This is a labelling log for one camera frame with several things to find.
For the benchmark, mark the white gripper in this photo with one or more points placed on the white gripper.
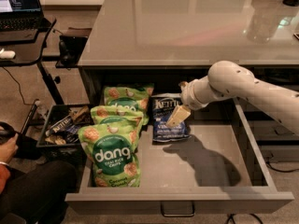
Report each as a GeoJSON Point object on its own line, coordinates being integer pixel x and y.
{"type": "Point", "coordinates": [189, 97]}

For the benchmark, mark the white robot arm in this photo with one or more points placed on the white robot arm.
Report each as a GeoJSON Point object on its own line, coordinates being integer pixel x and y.
{"type": "Point", "coordinates": [226, 80]}

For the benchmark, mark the back green Dang chip bag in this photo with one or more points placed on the back green Dang chip bag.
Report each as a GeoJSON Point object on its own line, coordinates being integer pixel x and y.
{"type": "Point", "coordinates": [135, 97]}

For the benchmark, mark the green dang chip bag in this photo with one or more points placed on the green dang chip bag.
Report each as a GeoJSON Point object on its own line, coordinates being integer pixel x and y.
{"type": "Point", "coordinates": [106, 113]}
{"type": "Point", "coordinates": [111, 148]}
{"type": "Point", "coordinates": [135, 97]}

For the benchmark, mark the grey open top drawer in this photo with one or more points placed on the grey open top drawer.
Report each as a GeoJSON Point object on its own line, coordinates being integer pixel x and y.
{"type": "Point", "coordinates": [220, 168]}

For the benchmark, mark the grey cabinet counter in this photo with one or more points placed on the grey cabinet counter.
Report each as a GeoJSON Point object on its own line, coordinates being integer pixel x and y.
{"type": "Point", "coordinates": [192, 33]}

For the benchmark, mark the middle green Dang chip bag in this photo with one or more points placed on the middle green Dang chip bag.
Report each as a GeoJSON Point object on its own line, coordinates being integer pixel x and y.
{"type": "Point", "coordinates": [106, 113]}

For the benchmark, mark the front green Dang chip bag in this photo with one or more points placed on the front green Dang chip bag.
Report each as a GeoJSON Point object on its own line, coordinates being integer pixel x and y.
{"type": "Point", "coordinates": [111, 148]}

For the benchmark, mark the person's hand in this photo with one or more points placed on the person's hand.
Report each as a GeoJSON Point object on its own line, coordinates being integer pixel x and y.
{"type": "Point", "coordinates": [8, 149]}

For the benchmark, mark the black box on floor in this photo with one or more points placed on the black box on floor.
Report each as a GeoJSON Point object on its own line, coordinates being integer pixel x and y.
{"type": "Point", "coordinates": [71, 46]}

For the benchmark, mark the black bin of snacks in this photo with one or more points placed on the black bin of snacks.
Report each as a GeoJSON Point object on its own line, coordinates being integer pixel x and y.
{"type": "Point", "coordinates": [62, 125]}

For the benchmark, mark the black side desk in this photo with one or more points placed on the black side desk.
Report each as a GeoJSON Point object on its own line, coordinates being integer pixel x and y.
{"type": "Point", "coordinates": [27, 54]}

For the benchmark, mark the white computer mouse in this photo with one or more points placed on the white computer mouse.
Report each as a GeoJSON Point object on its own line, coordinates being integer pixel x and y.
{"type": "Point", "coordinates": [7, 54]}

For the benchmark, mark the open laptop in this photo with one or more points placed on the open laptop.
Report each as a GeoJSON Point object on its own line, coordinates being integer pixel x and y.
{"type": "Point", "coordinates": [19, 15]}

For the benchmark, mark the metal drawer handle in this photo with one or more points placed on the metal drawer handle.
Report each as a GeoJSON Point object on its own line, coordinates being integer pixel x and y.
{"type": "Point", "coordinates": [177, 209]}

